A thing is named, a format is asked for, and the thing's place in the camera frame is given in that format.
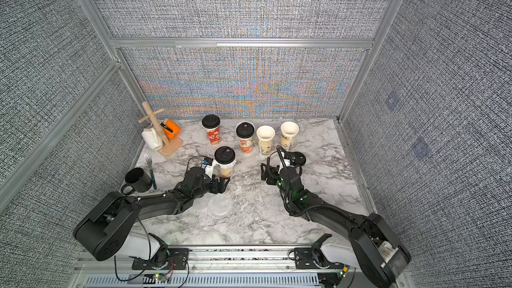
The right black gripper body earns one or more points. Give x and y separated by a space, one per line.
274 174

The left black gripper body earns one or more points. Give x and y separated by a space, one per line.
216 184

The red white paper cup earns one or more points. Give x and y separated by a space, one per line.
246 144

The cream paper cup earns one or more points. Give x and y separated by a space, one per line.
226 171
289 131
265 136

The red paper milk tea cup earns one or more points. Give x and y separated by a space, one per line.
214 135

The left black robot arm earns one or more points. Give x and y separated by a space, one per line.
106 227

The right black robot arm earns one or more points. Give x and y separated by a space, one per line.
381 255

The white leak-proof paper disc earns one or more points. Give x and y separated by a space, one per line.
220 205

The black cup lid back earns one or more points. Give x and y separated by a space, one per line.
297 159

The wooden mug tree stand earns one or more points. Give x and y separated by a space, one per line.
170 146

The orange mug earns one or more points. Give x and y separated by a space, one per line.
171 129

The black mug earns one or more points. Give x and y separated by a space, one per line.
136 180

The white mug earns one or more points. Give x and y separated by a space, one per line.
152 139

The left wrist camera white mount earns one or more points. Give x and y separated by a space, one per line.
208 165

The silver fork green handle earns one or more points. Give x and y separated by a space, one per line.
149 163

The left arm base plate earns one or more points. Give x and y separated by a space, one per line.
176 258

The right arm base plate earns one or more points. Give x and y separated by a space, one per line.
309 258

